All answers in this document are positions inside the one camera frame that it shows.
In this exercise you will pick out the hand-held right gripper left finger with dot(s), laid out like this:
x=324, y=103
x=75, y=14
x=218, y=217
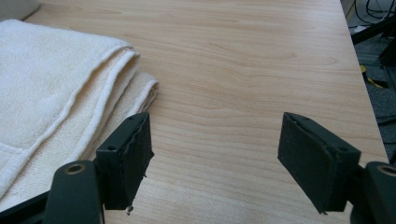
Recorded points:
x=124, y=161

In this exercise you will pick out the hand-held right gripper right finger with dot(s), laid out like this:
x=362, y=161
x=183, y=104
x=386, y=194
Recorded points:
x=314, y=161

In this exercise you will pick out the cream towel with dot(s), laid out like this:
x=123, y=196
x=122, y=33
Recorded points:
x=46, y=93

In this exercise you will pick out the yellow and black object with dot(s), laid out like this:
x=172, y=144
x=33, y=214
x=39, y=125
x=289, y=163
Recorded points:
x=372, y=80

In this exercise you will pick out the black metal stand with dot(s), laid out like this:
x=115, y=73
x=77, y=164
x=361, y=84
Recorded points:
x=378, y=29

